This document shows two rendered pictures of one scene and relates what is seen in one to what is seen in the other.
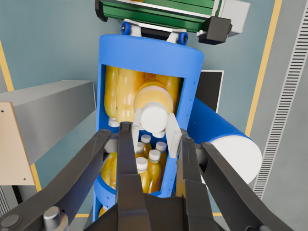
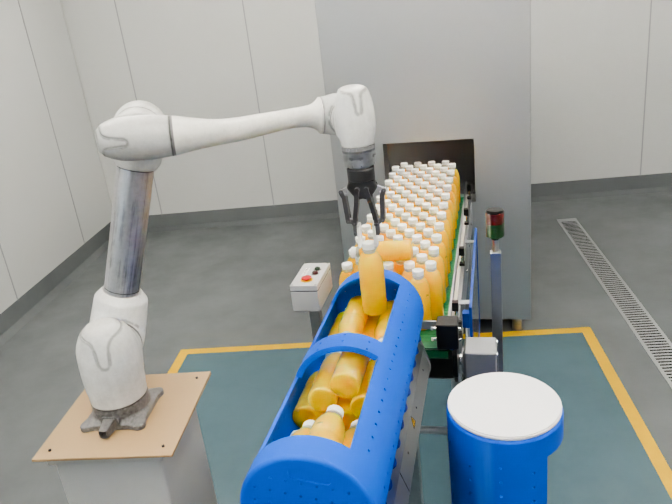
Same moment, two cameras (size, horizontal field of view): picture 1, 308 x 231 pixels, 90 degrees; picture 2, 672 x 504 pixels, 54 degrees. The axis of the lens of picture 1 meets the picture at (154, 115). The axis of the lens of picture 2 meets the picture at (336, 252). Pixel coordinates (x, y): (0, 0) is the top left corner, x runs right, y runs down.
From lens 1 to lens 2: 1.86 m
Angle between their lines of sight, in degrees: 87
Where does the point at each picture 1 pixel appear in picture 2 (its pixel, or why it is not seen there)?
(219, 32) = (448, 321)
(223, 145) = (483, 380)
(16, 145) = (186, 406)
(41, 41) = not seen: outside the picture
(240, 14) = (487, 343)
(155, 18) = not seen: hidden behind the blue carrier
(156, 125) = (369, 243)
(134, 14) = not seen: hidden behind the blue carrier
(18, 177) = (155, 444)
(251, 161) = (539, 394)
